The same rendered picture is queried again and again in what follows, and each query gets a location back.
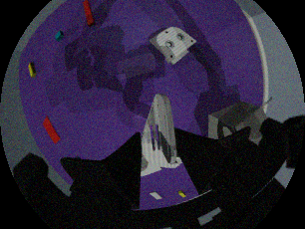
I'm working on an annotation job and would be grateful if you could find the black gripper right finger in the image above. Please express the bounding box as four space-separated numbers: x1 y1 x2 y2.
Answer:
173 126 250 195

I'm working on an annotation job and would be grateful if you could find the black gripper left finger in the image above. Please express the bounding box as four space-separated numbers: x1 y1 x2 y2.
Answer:
60 133 143 210

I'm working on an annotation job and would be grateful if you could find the red flat rectangular plate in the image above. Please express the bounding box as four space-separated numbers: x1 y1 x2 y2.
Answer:
43 116 60 143

